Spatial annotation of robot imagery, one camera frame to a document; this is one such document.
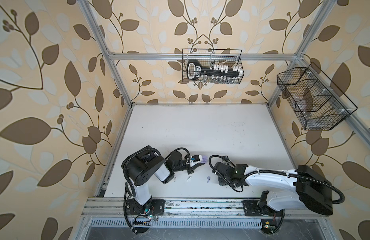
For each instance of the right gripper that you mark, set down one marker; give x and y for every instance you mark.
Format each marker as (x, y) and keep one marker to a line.
(221, 182)

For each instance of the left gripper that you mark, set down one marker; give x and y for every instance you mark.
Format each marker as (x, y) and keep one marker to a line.
(191, 171)

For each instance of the purple round charging case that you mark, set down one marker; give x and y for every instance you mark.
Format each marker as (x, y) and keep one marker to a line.
(204, 159)

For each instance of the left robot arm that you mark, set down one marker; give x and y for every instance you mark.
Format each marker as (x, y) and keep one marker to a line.
(140, 166)

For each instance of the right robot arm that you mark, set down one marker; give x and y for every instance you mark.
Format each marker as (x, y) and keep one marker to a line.
(287, 189)

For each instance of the black tool with white bits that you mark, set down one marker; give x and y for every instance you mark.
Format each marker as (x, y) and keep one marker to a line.
(194, 71)

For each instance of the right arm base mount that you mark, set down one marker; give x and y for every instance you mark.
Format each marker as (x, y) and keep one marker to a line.
(262, 210)

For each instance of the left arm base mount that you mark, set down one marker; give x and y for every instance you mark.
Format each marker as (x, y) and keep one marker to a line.
(144, 210)

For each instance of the black wire basket back wall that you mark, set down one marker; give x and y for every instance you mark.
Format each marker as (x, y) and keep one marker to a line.
(230, 57)

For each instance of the black wire basket wall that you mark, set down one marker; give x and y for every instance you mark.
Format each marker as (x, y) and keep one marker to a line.
(318, 102)
(230, 57)

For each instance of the aluminium rail front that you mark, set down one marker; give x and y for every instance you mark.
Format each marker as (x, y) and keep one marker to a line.
(187, 213)

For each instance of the black wire basket right wall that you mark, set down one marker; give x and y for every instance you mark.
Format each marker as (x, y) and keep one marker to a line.
(318, 102)

